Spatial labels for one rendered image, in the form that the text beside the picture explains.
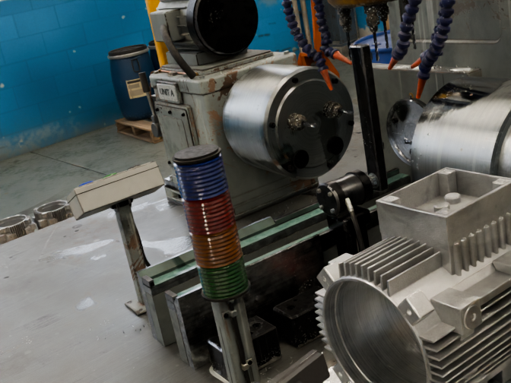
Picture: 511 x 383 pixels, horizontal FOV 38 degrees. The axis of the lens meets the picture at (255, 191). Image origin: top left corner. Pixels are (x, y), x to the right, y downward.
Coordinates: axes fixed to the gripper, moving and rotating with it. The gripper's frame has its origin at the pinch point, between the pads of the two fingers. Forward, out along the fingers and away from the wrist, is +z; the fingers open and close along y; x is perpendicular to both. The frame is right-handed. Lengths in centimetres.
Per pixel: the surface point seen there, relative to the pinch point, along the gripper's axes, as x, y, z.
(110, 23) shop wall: 46, 607, 266
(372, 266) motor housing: -6.8, -1.0, 12.1
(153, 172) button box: 0, 71, 24
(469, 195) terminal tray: -4.8, 1.4, 30.8
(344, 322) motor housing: 3.7, 7.3, 12.5
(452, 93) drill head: -5, 25, 57
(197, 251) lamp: -6.7, 22.2, 4.9
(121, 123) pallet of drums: 123, 551, 215
